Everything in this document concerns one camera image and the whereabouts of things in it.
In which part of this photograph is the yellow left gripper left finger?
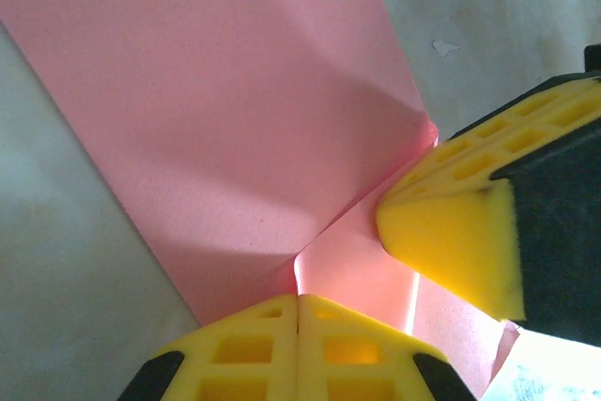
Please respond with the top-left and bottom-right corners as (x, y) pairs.
(116, 294), (299, 401)

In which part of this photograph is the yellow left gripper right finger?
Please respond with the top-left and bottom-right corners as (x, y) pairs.
(297, 294), (478, 401)

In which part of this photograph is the red translucent plastic sheet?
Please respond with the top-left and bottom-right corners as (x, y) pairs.
(0, 0), (521, 400)

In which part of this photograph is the tiny white paper scrap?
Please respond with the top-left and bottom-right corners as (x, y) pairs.
(431, 38), (461, 57)

